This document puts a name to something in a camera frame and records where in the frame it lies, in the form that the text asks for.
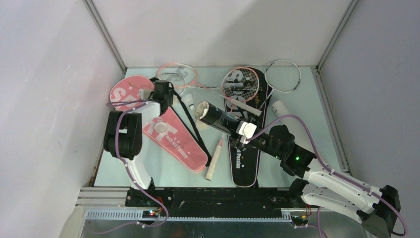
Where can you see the pink racket on black bag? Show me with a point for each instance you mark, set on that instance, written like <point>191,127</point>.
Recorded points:
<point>241,85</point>

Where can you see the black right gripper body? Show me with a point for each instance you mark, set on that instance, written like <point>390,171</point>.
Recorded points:
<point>240,146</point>

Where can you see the black racket cover bag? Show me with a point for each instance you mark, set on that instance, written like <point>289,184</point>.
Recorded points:
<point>245,160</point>

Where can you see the white tube lid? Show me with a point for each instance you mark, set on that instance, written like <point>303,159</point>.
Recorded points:
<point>161,127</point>

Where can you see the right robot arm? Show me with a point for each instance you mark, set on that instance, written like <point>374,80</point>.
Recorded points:
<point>319,184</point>

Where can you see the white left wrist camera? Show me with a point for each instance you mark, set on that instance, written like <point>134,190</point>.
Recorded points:
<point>145,94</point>

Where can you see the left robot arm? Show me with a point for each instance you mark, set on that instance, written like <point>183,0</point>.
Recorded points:
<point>124,136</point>

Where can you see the black shuttlecock tube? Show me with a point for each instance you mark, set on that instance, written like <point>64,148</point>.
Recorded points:
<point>219,119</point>

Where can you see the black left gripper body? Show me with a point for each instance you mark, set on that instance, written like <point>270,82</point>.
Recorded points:
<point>169,98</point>

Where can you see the pink racket cover bag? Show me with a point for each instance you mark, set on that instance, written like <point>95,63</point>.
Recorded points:
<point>178,140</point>

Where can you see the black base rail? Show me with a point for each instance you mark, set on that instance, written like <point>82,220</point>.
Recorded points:
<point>231,203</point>

